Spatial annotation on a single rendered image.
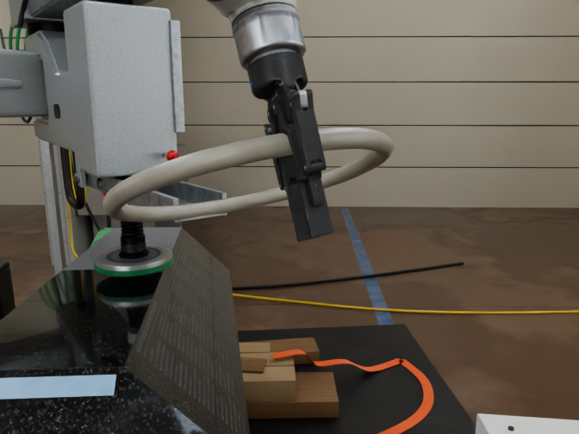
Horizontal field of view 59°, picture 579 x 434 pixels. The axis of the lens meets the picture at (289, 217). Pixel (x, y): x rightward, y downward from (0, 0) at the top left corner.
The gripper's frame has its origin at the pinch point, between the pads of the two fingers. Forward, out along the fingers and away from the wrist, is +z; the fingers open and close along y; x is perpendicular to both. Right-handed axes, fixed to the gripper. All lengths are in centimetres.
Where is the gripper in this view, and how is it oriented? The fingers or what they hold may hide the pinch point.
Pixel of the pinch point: (309, 212)
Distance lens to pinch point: 65.7
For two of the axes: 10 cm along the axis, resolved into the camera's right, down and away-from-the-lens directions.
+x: -9.2, 1.8, -3.4
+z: 2.2, 9.7, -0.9
